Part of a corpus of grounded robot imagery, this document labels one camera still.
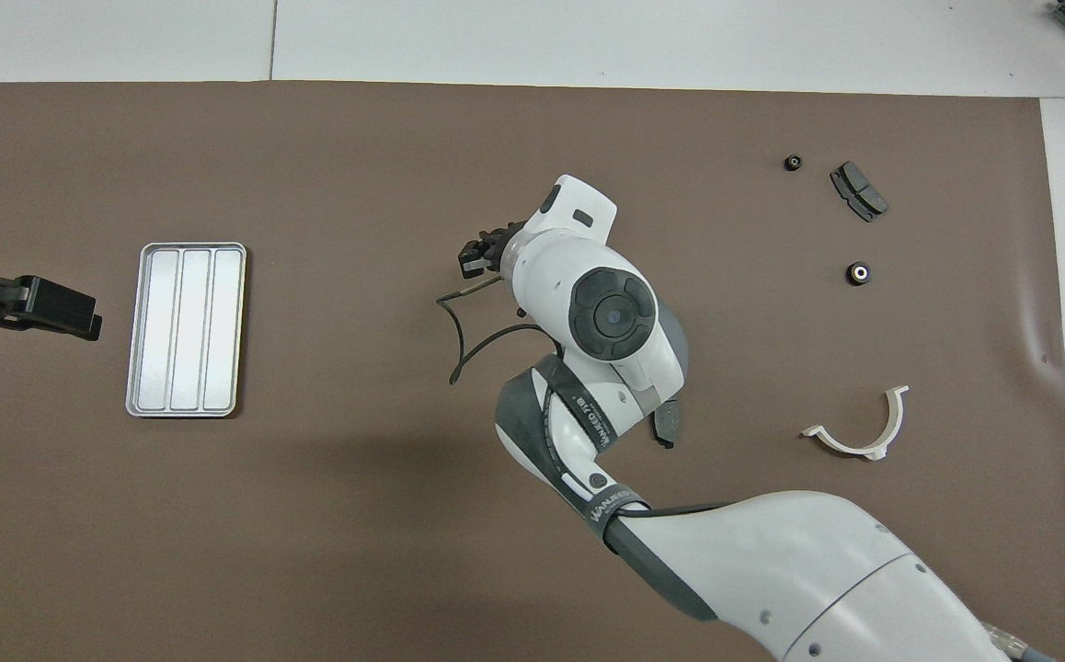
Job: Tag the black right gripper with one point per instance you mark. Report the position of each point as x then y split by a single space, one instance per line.
505 246

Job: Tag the small black bearing gear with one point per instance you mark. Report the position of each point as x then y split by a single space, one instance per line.
794 163

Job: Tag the black bearing gear brass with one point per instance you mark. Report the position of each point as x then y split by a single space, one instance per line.
857 273

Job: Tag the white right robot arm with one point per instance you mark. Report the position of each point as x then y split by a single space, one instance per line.
772 570

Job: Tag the silver metal ribbed tray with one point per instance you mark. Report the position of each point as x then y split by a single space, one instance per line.
186 331

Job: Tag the dark grey brake pad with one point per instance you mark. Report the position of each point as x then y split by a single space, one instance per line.
670 428

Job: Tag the brown table mat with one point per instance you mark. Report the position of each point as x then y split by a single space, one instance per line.
312 515

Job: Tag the dark grey stacked brake pads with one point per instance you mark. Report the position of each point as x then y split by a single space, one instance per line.
858 191

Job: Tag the white semicircular plastic bracket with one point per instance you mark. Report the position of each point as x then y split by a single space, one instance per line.
891 428

